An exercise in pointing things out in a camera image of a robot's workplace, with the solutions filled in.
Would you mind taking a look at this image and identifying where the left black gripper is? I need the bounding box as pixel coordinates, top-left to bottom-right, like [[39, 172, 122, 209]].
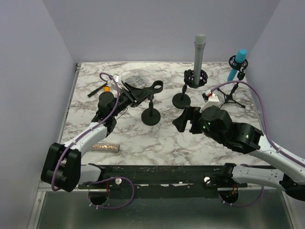
[[112, 83, 152, 118]]

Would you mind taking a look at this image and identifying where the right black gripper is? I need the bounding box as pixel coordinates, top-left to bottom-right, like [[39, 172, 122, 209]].
[[173, 104, 224, 144]]

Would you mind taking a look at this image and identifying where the black round-base mic stand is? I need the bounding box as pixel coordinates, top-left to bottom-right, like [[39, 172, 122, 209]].
[[141, 80, 163, 126]]

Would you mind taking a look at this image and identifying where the glitter handle microphone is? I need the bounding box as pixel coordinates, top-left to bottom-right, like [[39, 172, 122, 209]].
[[90, 143, 120, 153]]

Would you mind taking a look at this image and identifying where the tall grey microphone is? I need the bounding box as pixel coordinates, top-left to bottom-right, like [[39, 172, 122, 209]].
[[193, 34, 206, 85]]

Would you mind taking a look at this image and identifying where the blue microphone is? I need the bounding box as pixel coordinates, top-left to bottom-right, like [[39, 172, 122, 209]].
[[227, 49, 248, 81]]

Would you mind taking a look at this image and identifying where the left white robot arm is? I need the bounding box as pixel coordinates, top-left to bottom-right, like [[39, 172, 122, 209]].
[[41, 83, 156, 192]]

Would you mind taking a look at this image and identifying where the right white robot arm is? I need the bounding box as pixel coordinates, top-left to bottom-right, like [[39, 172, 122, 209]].
[[173, 105, 305, 201]]

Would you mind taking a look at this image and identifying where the black tripod mic stand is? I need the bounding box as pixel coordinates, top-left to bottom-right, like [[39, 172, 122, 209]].
[[216, 55, 249, 109]]

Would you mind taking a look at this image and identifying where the clear plastic screw box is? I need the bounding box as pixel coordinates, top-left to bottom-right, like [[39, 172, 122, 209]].
[[121, 69, 148, 88]]

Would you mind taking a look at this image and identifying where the orange utility knife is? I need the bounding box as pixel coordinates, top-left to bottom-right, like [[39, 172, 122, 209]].
[[103, 86, 111, 92]]

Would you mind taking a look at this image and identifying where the black shock-mount mic stand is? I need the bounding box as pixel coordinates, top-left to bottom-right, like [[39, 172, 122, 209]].
[[172, 69, 208, 109]]

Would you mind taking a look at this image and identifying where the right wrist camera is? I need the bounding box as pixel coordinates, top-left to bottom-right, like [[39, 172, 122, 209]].
[[202, 89, 220, 110]]

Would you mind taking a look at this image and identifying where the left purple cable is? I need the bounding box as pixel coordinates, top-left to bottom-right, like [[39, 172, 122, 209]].
[[51, 73, 135, 210]]

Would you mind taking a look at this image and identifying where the purple cable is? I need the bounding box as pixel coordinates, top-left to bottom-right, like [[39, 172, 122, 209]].
[[211, 80, 305, 208], [51, 73, 135, 210]]

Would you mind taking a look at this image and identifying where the black T-handle tool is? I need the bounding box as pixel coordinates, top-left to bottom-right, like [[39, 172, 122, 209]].
[[87, 83, 107, 98]]

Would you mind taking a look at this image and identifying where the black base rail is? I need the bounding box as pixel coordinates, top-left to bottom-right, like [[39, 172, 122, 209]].
[[78, 164, 247, 199]]

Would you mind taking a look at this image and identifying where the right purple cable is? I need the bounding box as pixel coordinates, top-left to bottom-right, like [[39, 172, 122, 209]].
[[211, 80, 305, 208]]

